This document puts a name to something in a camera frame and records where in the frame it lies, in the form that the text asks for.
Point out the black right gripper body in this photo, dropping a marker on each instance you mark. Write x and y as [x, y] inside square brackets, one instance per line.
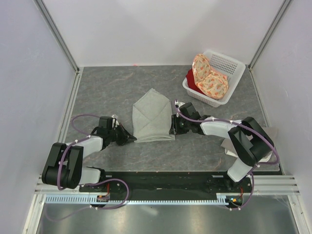
[180, 125]

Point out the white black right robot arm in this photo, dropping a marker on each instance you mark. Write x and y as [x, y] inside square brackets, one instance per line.
[248, 138]

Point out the red cloth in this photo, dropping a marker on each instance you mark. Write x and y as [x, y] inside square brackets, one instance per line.
[191, 82]

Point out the floral patterned cloth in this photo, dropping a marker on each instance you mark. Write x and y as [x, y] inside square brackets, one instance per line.
[211, 82]

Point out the grey cloth napkin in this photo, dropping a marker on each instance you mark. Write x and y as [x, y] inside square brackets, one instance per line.
[152, 118]

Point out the slotted cable duct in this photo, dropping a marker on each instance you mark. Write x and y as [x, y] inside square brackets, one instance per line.
[100, 200]

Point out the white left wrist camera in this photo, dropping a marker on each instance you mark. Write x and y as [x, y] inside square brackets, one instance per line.
[115, 121]

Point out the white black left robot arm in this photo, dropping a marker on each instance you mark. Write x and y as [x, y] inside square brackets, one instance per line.
[64, 165]

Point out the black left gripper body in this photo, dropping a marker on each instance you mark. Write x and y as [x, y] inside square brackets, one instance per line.
[118, 135]

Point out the taupe grey cloth pile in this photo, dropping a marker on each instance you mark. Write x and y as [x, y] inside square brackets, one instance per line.
[228, 146]

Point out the white plastic basket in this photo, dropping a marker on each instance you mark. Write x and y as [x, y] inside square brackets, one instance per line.
[228, 66]

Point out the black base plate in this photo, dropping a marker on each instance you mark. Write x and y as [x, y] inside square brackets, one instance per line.
[208, 182]

